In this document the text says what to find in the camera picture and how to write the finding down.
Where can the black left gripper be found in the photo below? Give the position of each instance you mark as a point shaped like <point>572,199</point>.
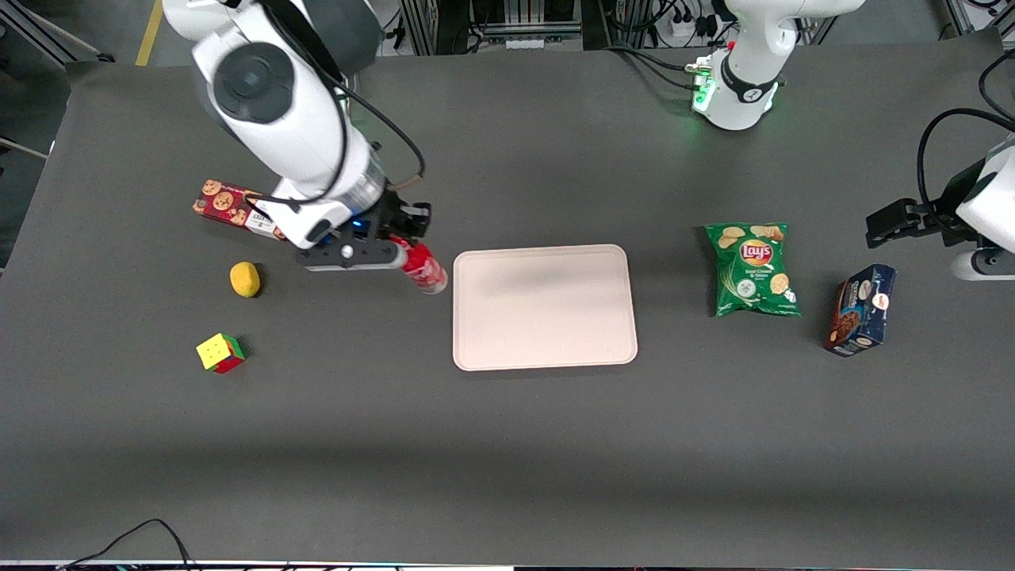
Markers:
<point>934,214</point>

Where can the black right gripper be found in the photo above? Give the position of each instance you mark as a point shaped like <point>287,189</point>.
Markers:
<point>394,217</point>

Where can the red coke bottle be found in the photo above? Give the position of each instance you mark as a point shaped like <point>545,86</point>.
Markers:
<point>424,270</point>

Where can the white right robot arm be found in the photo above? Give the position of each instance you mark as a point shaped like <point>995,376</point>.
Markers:
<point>270,119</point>

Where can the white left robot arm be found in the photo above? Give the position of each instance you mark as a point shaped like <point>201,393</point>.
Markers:
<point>745,71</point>

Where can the cream plastic tray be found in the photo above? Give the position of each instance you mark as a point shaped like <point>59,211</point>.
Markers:
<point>544,307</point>

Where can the blue chocolate cookie box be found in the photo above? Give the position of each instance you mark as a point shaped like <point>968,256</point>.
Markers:
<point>863,311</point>

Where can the yellow lemon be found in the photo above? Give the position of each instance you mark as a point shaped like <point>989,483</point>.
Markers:
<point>245,280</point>

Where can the red cookie box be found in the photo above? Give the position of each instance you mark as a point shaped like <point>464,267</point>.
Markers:
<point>218,202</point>

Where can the green Lay's chips bag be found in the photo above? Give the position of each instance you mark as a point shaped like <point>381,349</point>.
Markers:
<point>753,274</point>

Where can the colourful puzzle cube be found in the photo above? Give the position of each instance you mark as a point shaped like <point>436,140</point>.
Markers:
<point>219,354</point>

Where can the aluminium equipment rack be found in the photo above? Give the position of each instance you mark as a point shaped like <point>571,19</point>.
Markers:
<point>444,24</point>

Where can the small white power strip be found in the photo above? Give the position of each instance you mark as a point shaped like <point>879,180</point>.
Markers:
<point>525,43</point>

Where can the white power strip with plugs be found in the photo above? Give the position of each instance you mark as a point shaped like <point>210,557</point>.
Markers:
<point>690,24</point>

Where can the dark metal stand leg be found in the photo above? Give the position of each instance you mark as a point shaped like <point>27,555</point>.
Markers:
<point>55,36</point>

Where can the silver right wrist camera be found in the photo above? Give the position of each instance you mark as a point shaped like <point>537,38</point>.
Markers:
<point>346,255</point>

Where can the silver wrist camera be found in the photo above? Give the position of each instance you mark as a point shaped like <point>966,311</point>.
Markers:
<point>987,266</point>
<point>346,255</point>

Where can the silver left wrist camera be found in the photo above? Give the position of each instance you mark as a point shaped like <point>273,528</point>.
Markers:
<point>987,266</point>

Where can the aluminium corner frame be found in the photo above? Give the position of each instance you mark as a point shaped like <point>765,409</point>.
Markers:
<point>971,16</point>

